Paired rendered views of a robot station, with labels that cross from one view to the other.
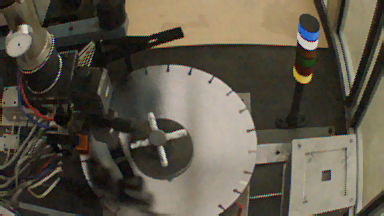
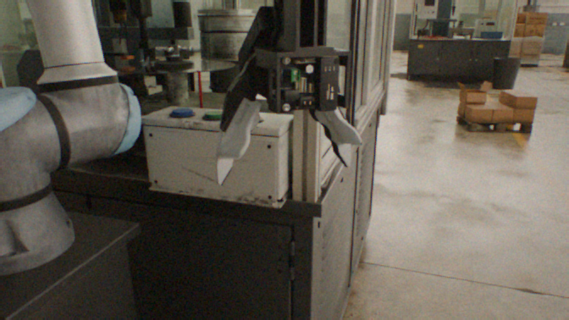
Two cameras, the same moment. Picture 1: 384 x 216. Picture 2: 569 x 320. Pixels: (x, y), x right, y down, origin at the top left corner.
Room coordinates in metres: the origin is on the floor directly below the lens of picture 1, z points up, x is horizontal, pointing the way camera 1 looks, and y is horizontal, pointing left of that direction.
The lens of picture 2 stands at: (-0.71, -0.47, 1.08)
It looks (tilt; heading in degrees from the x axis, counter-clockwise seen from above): 19 degrees down; 12
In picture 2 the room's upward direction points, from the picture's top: straight up
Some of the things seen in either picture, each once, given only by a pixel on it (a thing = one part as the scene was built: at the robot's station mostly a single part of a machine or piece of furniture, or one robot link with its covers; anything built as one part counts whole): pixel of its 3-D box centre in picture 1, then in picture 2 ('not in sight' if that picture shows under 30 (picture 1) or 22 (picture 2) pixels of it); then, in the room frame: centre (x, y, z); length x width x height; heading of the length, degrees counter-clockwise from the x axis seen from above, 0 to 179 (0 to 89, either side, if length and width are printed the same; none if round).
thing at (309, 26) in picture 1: (309, 27); not in sight; (0.47, -0.22, 1.14); 0.05 x 0.04 x 0.03; 174
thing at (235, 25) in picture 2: not in sight; (233, 51); (1.15, 0.15, 0.93); 0.31 x 0.31 x 0.36
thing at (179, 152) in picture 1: (159, 147); (174, 60); (0.36, 0.06, 0.96); 0.11 x 0.11 x 0.03
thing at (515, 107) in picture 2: not in sight; (494, 110); (3.75, -1.73, 0.18); 0.60 x 0.40 x 0.36; 98
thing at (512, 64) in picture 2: not in sight; (505, 74); (6.41, -2.54, 0.24); 0.39 x 0.39 x 0.47
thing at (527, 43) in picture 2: not in sight; (522, 38); (10.48, -3.97, 0.59); 1.26 x 0.86 x 1.18; 164
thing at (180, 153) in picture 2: not in sight; (221, 153); (0.02, -0.20, 0.82); 0.28 x 0.11 x 0.15; 84
